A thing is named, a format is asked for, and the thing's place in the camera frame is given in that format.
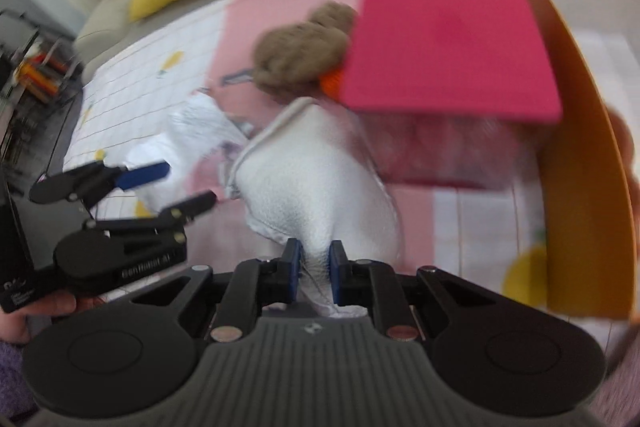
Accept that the pink storage box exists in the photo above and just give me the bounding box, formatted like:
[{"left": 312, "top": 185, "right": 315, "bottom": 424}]
[{"left": 341, "top": 0, "right": 564, "bottom": 194}]

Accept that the white plush cloth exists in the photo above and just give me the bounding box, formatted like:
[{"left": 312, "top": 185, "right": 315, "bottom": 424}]
[{"left": 224, "top": 97, "right": 402, "bottom": 319}]

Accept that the orange storage bin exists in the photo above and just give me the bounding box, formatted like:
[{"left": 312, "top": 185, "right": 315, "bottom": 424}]
[{"left": 501, "top": 0, "right": 637, "bottom": 322}]

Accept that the brown plush towel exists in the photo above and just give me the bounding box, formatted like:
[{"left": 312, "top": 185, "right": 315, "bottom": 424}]
[{"left": 250, "top": 0, "right": 359, "bottom": 102}]

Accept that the white crumpled patterned cloth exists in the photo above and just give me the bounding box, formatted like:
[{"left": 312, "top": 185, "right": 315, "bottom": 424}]
[{"left": 124, "top": 88, "right": 252, "bottom": 214}]

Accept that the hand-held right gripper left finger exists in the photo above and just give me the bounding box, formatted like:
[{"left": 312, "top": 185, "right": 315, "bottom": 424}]
[{"left": 131, "top": 238, "right": 304, "bottom": 342}]

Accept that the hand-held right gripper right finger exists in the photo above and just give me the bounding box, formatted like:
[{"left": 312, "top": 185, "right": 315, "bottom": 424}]
[{"left": 330, "top": 241, "right": 497, "bottom": 342}]

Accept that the orange knit item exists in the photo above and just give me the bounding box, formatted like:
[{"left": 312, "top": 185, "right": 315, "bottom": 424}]
[{"left": 319, "top": 67, "right": 347, "bottom": 100}]

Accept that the metal storage rack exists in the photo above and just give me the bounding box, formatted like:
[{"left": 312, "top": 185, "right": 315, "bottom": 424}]
[{"left": 0, "top": 8, "right": 85, "bottom": 168}]

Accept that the purple garment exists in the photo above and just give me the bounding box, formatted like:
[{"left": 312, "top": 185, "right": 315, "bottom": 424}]
[{"left": 0, "top": 338, "right": 42, "bottom": 414}]

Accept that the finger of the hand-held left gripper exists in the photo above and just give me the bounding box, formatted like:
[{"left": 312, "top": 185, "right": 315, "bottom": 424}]
[
  {"left": 84, "top": 189, "right": 219, "bottom": 241},
  {"left": 29, "top": 161, "right": 172, "bottom": 208}
]

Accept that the person's left hand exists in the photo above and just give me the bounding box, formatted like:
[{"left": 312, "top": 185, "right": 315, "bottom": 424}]
[{"left": 0, "top": 295, "right": 107, "bottom": 344}]

